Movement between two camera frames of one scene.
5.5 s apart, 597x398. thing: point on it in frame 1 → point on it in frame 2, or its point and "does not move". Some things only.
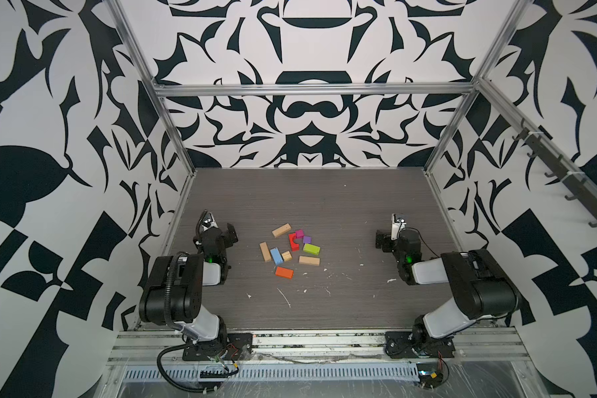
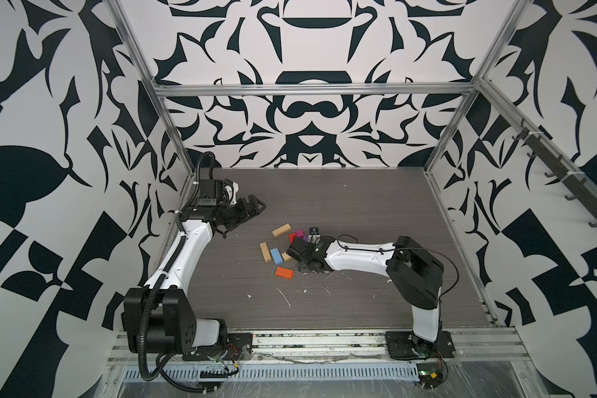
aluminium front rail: x=165 y=347 does not move
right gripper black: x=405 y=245 → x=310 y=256
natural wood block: x=265 y=251 does not move
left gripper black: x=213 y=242 → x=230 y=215
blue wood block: x=276 y=255 does not move
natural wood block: x=281 y=230 does not move
